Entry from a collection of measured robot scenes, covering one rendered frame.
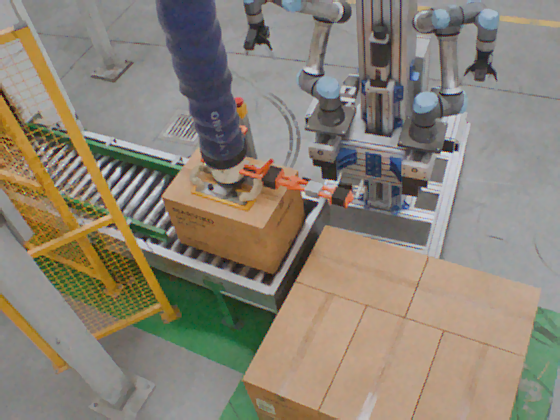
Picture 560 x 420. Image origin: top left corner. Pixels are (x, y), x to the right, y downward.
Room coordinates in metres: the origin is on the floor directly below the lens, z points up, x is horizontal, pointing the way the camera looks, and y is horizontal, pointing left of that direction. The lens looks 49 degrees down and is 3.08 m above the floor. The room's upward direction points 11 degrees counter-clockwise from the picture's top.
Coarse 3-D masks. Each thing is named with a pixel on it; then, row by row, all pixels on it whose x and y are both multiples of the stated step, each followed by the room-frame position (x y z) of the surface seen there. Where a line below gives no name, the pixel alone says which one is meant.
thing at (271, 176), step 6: (270, 168) 1.96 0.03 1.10; (276, 168) 1.95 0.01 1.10; (264, 174) 1.92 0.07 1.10; (270, 174) 1.92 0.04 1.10; (276, 174) 1.91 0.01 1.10; (282, 174) 1.91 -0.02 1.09; (264, 180) 1.88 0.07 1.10; (270, 180) 1.88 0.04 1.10; (276, 180) 1.86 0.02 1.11; (282, 180) 1.90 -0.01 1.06; (264, 186) 1.89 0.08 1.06; (270, 186) 1.87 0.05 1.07; (276, 186) 1.86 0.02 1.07
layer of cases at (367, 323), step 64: (320, 256) 1.79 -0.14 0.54; (384, 256) 1.71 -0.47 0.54; (320, 320) 1.41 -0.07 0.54; (384, 320) 1.34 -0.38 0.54; (448, 320) 1.27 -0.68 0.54; (512, 320) 1.19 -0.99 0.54; (256, 384) 1.13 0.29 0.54; (320, 384) 1.07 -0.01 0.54; (384, 384) 1.01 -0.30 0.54; (448, 384) 0.95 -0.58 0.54; (512, 384) 0.88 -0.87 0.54
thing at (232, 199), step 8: (208, 184) 2.05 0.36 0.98; (216, 184) 2.05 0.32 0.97; (192, 192) 2.03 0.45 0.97; (200, 192) 2.01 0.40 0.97; (208, 192) 2.00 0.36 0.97; (232, 192) 1.94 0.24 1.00; (240, 192) 1.96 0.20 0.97; (216, 200) 1.94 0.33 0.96; (224, 200) 1.93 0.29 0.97; (232, 200) 1.91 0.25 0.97; (240, 208) 1.86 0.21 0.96; (248, 208) 1.85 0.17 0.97
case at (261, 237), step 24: (192, 168) 2.21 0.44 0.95; (288, 168) 2.08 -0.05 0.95; (168, 192) 2.07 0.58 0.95; (264, 192) 1.95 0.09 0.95; (288, 192) 1.95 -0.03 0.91; (192, 216) 1.96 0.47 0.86; (216, 216) 1.87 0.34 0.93; (240, 216) 1.82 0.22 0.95; (264, 216) 1.80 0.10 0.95; (288, 216) 1.92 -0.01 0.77; (192, 240) 2.00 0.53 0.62; (216, 240) 1.90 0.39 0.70; (240, 240) 1.81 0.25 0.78; (264, 240) 1.73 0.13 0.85; (288, 240) 1.88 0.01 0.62; (264, 264) 1.75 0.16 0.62
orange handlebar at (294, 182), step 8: (248, 168) 2.00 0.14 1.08; (256, 168) 1.98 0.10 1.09; (256, 176) 1.93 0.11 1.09; (288, 176) 1.89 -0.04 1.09; (296, 176) 1.88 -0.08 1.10; (280, 184) 1.86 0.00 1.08; (288, 184) 1.84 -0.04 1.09; (296, 184) 1.83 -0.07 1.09; (304, 184) 1.83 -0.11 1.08; (320, 192) 1.75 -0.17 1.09; (352, 200) 1.68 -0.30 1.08
